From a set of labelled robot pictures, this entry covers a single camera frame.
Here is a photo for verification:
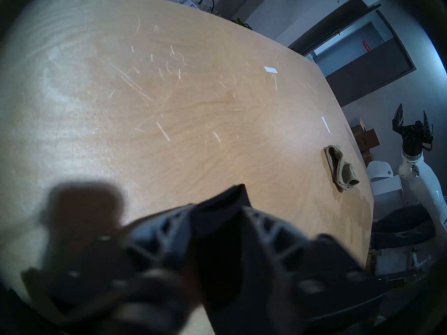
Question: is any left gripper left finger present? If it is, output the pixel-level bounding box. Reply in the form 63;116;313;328
21;203;198;333

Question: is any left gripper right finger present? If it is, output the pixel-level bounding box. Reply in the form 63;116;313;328
244;207;388;324

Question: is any black long sock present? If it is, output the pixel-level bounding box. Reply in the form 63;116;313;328
190;184;290;335

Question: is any dark grey wall panel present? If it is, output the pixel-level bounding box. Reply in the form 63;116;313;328
325;36;418;108

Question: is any wicker basket with black handles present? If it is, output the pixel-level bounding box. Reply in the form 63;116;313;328
177;0;222;17

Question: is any brown cardboard box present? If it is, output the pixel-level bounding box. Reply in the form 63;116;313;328
351;117;380;164

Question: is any olive ribbed short sock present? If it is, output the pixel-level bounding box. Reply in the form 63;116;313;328
324;145;360;192

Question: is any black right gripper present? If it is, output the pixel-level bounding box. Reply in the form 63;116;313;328
392;103;434;154

